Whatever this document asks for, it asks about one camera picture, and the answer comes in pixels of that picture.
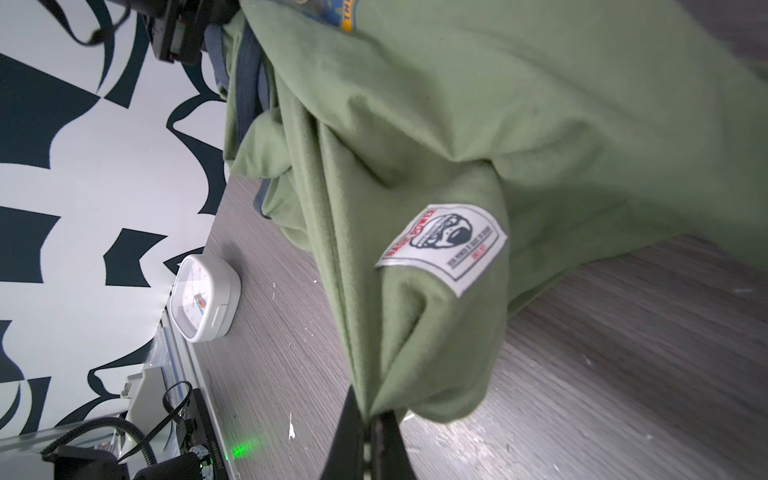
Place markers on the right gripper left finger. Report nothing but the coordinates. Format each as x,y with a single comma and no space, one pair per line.
345,459

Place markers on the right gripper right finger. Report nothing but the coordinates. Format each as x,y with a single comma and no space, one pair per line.
388,455

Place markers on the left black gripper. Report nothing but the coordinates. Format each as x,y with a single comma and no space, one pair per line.
176,28

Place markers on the green tank top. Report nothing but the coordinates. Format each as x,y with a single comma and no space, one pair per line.
445,162

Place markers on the small white square clock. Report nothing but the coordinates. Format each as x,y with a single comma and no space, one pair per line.
204,298

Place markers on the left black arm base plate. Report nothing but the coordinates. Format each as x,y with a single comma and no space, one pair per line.
196,434

